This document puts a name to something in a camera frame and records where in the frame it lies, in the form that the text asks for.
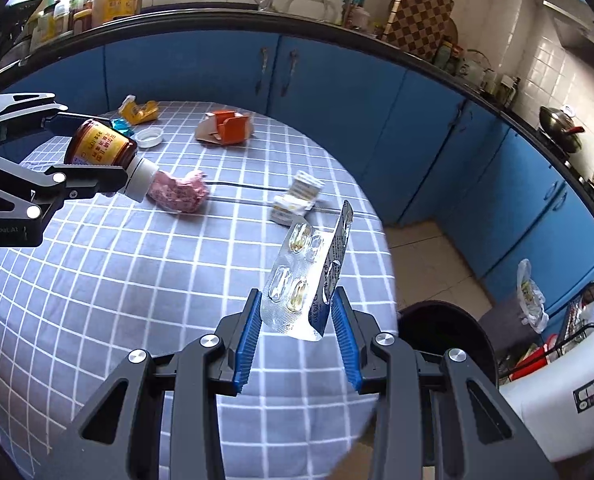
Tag brown glass jar red label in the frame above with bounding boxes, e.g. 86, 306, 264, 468
64, 118, 158, 203

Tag blue snack wrapper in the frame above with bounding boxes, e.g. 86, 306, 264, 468
110, 118, 134, 138

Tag pink paper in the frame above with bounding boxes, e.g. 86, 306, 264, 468
147, 170, 209, 214

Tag silver pill blister pack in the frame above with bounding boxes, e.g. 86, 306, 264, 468
260, 202, 353, 341

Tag black round trash bin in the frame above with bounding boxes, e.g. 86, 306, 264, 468
398, 300, 498, 387

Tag blue kitchen cabinets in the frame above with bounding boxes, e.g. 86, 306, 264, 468
0, 28, 594, 313

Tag white jar lid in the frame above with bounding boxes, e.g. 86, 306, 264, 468
133, 127, 163, 150

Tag grey checked tablecloth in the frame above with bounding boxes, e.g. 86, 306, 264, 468
0, 102, 396, 479

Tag crumpled yellow packet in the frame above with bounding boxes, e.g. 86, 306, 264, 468
118, 94, 159, 126

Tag grey bin with plastic bag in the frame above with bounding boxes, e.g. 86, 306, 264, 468
480, 258, 549, 359

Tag white appliance with label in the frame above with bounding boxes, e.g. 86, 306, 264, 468
500, 332, 594, 462

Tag torn orange carton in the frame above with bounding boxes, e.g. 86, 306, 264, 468
195, 110, 254, 146

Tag green kettle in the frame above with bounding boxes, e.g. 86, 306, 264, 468
457, 49, 491, 89

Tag checkered cutting board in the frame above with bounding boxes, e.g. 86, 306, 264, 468
379, 0, 454, 62

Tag black wire rack cart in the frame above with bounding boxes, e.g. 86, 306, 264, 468
499, 282, 594, 385

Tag black wok with red handle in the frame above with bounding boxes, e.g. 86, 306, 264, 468
539, 106, 585, 154

